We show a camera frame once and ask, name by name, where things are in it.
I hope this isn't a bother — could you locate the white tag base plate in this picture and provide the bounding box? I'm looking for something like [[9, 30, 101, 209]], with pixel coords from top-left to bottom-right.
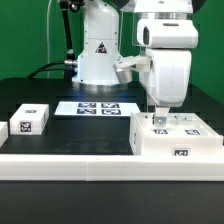
[[55, 101, 139, 117]]

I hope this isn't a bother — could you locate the black cable bundle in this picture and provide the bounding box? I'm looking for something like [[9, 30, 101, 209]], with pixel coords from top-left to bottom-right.
[[27, 61, 68, 80]]

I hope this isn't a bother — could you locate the white u-shaped wall fence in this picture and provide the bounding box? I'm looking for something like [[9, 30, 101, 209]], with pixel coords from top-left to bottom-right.
[[0, 121, 224, 182]]

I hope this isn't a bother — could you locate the white cabinet door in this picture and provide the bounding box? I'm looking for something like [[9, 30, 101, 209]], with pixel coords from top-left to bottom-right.
[[140, 113, 174, 136], [173, 113, 213, 136]]

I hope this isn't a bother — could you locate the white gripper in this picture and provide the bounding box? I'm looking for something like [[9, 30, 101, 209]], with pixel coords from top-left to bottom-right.
[[137, 19, 198, 126]]

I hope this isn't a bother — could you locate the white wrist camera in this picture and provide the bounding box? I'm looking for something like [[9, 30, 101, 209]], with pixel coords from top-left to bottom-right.
[[113, 55, 151, 84]]

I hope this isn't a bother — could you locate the white cabinet top block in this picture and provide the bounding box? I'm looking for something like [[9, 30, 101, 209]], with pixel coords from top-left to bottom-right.
[[10, 104, 49, 135]]

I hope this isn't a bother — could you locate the white cabinet body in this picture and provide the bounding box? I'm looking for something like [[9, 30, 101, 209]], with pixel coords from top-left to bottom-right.
[[129, 113, 223, 158]]

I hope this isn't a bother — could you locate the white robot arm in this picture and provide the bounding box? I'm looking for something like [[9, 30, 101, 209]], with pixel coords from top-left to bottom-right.
[[73, 0, 198, 127]]

